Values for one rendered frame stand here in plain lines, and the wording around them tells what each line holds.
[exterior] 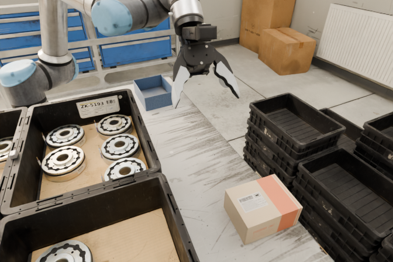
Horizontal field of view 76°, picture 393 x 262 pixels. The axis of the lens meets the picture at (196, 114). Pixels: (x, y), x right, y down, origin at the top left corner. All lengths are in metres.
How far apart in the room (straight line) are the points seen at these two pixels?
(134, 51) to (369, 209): 2.24
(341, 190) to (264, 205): 0.74
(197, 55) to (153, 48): 2.16
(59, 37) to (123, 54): 1.64
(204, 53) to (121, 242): 0.43
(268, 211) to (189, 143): 0.41
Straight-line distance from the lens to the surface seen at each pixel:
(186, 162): 0.88
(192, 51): 0.56
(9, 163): 0.69
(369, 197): 1.43
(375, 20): 3.13
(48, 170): 0.73
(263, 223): 0.67
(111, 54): 2.64
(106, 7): 0.58
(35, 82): 1.07
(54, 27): 1.03
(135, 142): 0.74
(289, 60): 3.22
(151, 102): 1.14
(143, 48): 2.68
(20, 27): 2.56
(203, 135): 1.00
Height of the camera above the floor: 1.33
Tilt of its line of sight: 34 degrees down
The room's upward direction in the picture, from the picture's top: straight up
